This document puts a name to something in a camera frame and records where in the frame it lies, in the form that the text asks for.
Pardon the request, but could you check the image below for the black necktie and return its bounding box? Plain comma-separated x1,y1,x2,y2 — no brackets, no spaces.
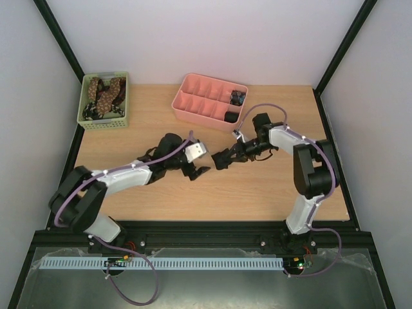
212,150,232,171

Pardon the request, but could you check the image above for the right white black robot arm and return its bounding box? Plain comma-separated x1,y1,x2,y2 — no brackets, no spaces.
212,113,340,252

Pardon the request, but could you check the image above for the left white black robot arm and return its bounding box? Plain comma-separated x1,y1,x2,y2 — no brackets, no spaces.
49,133,209,243

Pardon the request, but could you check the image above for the rolled black tie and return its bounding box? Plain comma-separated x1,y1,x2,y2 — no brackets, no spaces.
224,111,239,124

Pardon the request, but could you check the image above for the rolled dark patterned tie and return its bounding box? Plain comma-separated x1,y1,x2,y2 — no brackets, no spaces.
230,90,246,106

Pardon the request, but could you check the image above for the pink divided organizer tray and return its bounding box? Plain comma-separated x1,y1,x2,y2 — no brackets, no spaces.
171,73,248,132

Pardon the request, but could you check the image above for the green plastic basket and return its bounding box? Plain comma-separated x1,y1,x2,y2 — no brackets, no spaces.
77,71,130,130

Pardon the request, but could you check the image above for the brown patterned necktie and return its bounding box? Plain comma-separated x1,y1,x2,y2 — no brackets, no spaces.
88,77,126,107

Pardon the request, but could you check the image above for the dark floral necktie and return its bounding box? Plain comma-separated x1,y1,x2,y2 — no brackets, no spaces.
82,101,125,120

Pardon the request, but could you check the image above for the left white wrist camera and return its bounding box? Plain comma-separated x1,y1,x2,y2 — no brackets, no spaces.
184,142,208,163

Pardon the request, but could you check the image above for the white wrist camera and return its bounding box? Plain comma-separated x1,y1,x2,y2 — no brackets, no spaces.
184,142,208,163
232,130,249,143

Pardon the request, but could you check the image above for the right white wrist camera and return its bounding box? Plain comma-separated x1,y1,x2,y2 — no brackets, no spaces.
232,130,249,143

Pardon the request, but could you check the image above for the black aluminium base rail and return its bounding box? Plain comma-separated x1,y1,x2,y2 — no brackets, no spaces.
32,220,374,258

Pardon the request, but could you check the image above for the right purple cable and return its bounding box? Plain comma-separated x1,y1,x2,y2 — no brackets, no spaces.
232,103,342,279

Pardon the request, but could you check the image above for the grey slotted cable duct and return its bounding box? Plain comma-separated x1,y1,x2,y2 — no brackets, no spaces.
39,257,284,271

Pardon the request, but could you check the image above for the left black frame post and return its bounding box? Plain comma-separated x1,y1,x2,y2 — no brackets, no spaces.
33,0,85,83

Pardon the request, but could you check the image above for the black frame post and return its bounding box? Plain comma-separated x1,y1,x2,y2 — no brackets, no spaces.
33,0,85,83
314,0,378,94

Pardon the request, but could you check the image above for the right black frame post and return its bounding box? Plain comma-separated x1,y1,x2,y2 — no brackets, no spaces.
314,0,378,94

